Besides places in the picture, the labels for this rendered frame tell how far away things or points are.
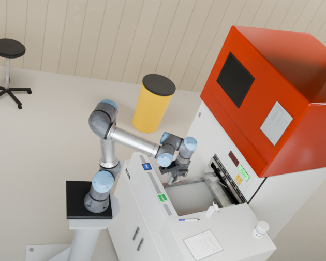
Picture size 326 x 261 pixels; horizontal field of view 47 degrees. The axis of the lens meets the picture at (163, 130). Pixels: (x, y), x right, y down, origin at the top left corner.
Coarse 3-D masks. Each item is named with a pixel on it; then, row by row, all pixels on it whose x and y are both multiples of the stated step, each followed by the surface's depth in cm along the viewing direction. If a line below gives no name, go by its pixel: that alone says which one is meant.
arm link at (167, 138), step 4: (164, 132) 203; (164, 136) 201; (168, 136) 201; (172, 136) 202; (176, 136) 203; (160, 140) 201; (164, 140) 201; (168, 140) 199; (172, 140) 199; (176, 140) 201; (180, 140) 201; (172, 144) 197; (176, 144) 201; (180, 144) 201; (176, 148) 202
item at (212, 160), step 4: (212, 160) 278; (208, 164) 283; (212, 164) 281; (216, 164) 274; (220, 168) 271; (216, 172) 277; (220, 172) 270; (216, 176) 275; (224, 176) 267; (220, 180) 272; (228, 180) 264; (220, 184) 271; (224, 184) 270; (228, 184) 264; (224, 188) 268; (232, 188) 260; (228, 192) 265; (236, 192) 258; (228, 196) 264; (236, 196) 256; (232, 200) 261; (240, 200) 254; (236, 204) 259
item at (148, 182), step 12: (132, 156) 254; (144, 156) 254; (132, 168) 256; (144, 180) 240; (156, 180) 241; (144, 192) 242; (156, 192) 233; (156, 204) 228; (168, 204) 229; (156, 216) 229; (168, 216) 222
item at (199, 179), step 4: (184, 180) 264; (188, 180) 265; (192, 180) 267; (196, 180) 268; (200, 180) 270; (164, 184) 255; (168, 184) 257; (172, 184) 258; (176, 184) 261; (180, 184) 263; (184, 184) 265
